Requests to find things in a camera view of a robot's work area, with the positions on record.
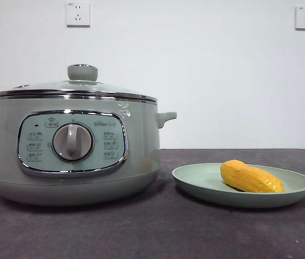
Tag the glass lid with green knob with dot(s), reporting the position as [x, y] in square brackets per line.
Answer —
[82, 72]

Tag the yellow corn cob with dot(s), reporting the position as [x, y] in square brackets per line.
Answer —
[249, 176]

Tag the pale green electric steamer pot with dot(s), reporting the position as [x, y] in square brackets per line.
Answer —
[138, 151]

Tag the pale green round plate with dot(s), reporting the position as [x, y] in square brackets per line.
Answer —
[200, 178]

